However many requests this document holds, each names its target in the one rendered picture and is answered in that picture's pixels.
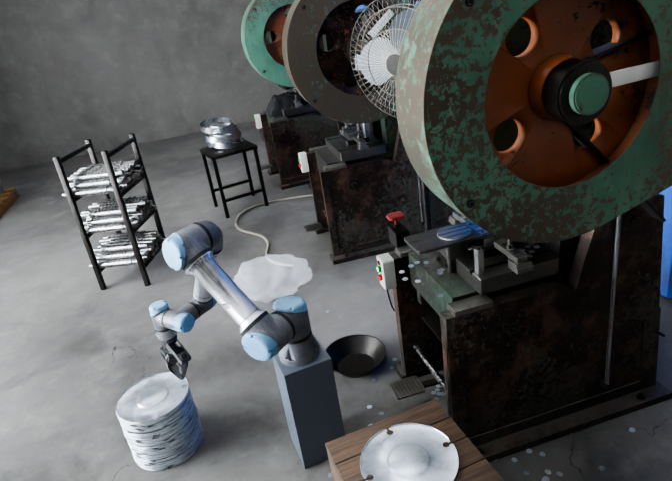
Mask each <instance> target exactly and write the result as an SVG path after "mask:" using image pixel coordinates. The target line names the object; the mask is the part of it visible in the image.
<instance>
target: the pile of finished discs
mask: <svg viewBox="0 0 672 481"><path fill-rule="evenodd" d="M389 430H392V431H393V434H392V435H388V434H387V429H385V430H384V429H383V430H381V431H379V432H378V433H376V434H375V435H374V436H373V437H371V438H370V440H369V441H368V442H367V443H366V445H365V446H364V448H363V450H362V453H361V457H360V469H361V473H362V476H363V478H364V479H366V477H367V476H368V475H373V476H374V479H373V480H371V481H454V480H455V478H456V476H457V473H458V469H459V457H458V453H457V450H456V448H455V446H454V444H452V443H451V444H449V445H450V446H449V447H447V448H446V447H443V445H442V444H443V443H445V442H448V443H449V442H450V440H449V438H448V437H447V436H446V435H445V434H443V433H442V432H440V431H439V430H437V429H435V428H433V427H430V426H427V425H423V424H418V423H402V424H396V425H393V426H391V427H390V428H389Z"/></svg>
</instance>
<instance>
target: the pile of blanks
mask: <svg viewBox="0 0 672 481"><path fill-rule="evenodd" d="M117 418H118V416H117ZM118 420H119V421H120V424H121V427H122V429H123V433H124V435H125V437H126V439H127V441H128V444H129V447H130V449H131V451H132V455H133V457H134V460H135V462H136V463H137V465H138V466H140V467H141V468H143V469H145V470H148V471H163V470H167V469H168V468H169V467H170V468H173V467H176V466H178V465H180V464H181V463H183V462H185V461H186V460H187V459H189V458H190V457H191V456H192V455H193V454H194V453H195V452H196V451H197V450H198V448H199V447H200V445H201V443H202V440H203V435H204V433H203V428H202V425H201V421H200V418H199V414H198V411H197V407H196V405H195V402H194V399H193V396H192V393H191V390H190V387H189V394H188V396H187V398H186V400H185V402H184V403H183V404H182V405H181V406H180V407H179V408H178V409H177V410H176V411H175V412H173V413H172V414H170V415H169V414H168V415H167V417H165V418H163V419H161V420H159V421H156V422H153V423H150V424H145V425H130V424H126V423H124V422H122V421H121V420H120V418H118Z"/></svg>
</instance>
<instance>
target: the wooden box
mask: <svg viewBox="0 0 672 481"><path fill-rule="evenodd" d="M402 423H418V424H423V425H427V426H430V427H433V428H435V429H437V430H439V431H440V432H442V433H443V434H445V435H446V436H447V437H448V438H449V440H450V442H449V443H448V442H445V443H443V444H442V445H443V447H446V448H447V447H449V446H450V445H449V444H451V443H452V444H454V446H455V448H456V450H457V453H458V457H459V469H458V473H457V476H456V478H455V480H454V481H504V480H503V479H502V478H501V476H500V475H499V474H498V473H497V472H496V470H495V469H494V468H493V467H492V466H491V464H490V463H489V462H488V461H487V460H486V459H485V457H484V456H483V455H482V454H481V453H480V451H479V450H478V449H477V448H476V447H475V446H474V444H473V443H472V442H471V441H470V440H469V438H468V437H466V435H465V434H464V433H463V431H462V430H461V429H460V428H459V427H458V425H457V424H456V423H455V422H454V421H453V420H452V418H451V417H450V416H449V415H448V414H447V412H446V411H445V410H444V409H443V408H442V406H441V405H440V404H439V403H438V402H437V401H436V399H434V400H432V401H429V402H427V403H424V404H422V405H419V406H417V407H414V408H412V409H409V410H407V411H404V412H402V413H399V414H397V415H395V416H392V417H390V418H387V419H385V420H382V421H380V422H377V423H375V424H372V425H370V426H367V427H365V428H362V429H360V430H357V431H355V432H352V433H350V434H347V435H345V436H342V437H340V438H337V439H335V440H332V441H330V442H327V443H325V446H326V449H327V454H328V459H329V464H330V469H331V473H332V478H333V481H366V480H368V481H371V480H373V479H374V476H373V475H368V476H367V477H366V479H364V478H363V476H362V473H361V469H360V457H361V453H362V450H363V448H364V446H365V445H366V443H367V442H368V441H369V440H370V438H371V437H373V436H374V435H375V434H376V433H378V432H379V431H381V430H383V429H384V430H385V429H387V434H388V435H392V434H393V431H392V430H389V428H390V427H391V426H393V425H396V424H402Z"/></svg>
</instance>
